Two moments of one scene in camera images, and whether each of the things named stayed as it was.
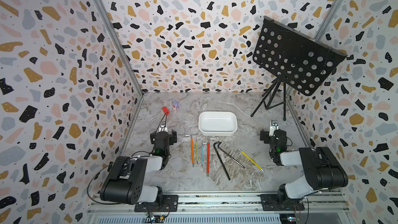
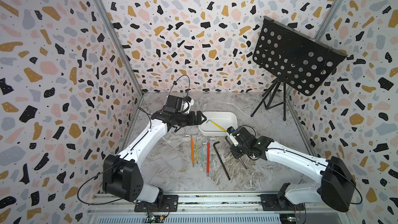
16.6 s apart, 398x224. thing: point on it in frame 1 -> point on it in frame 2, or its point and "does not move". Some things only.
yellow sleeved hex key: [252, 160] -> [217, 125]
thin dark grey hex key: [228, 155] -> [242, 163]
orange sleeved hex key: [192, 149] does not move
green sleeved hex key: [197, 151] does not move
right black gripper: [266, 135] -> [233, 154]
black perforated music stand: [303, 63] does not move
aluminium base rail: [322, 208] does not move
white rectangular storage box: [217, 123] does not move
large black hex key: [221, 160] does not move
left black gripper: [171, 138] -> [193, 122]
